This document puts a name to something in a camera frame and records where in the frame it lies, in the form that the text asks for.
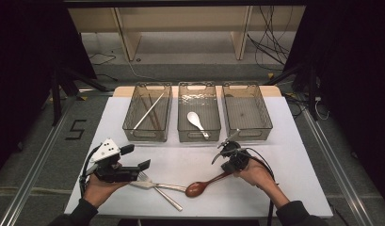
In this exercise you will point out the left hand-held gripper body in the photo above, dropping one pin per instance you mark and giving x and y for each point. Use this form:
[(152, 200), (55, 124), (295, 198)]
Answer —
[(115, 174)]

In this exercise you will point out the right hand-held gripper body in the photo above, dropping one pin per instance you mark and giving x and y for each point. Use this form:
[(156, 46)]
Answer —
[(235, 155)]

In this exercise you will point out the metal table knife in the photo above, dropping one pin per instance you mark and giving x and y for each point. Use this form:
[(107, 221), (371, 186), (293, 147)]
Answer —
[(146, 184)]

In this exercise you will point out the brown wooden spoon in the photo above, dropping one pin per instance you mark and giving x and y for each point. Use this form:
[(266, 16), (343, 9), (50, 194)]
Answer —
[(195, 190)]

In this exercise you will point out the translucent grey plastic bin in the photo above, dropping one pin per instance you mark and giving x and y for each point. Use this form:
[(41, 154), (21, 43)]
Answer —
[(140, 103), (245, 114), (198, 100)]

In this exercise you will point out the white ceramic spoon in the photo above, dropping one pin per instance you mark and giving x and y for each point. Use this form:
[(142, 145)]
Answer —
[(193, 118)]

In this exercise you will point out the person's left hand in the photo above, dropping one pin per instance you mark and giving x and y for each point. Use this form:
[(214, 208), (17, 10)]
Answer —
[(97, 191)]

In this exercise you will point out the person's right hand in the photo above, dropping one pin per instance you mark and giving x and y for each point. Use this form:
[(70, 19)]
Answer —
[(259, 179)]

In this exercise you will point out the black metal stand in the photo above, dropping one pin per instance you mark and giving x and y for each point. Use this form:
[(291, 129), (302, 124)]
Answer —
[(312, 94), (56, 100)]

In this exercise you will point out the dark curtain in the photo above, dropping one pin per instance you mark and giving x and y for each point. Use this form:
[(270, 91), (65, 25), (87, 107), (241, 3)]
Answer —
[(24, 62), (353, 78)]

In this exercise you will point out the aluminium floor rail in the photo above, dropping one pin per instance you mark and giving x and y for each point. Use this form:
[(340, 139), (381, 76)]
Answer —
[(31, 177), (339, 175)]

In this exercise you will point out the light wooden desk frame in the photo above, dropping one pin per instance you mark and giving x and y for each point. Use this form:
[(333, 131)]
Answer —
[(127, 40)]

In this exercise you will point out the black frame bar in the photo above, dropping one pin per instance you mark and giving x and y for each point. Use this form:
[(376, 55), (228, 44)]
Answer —
[(180, 3)]

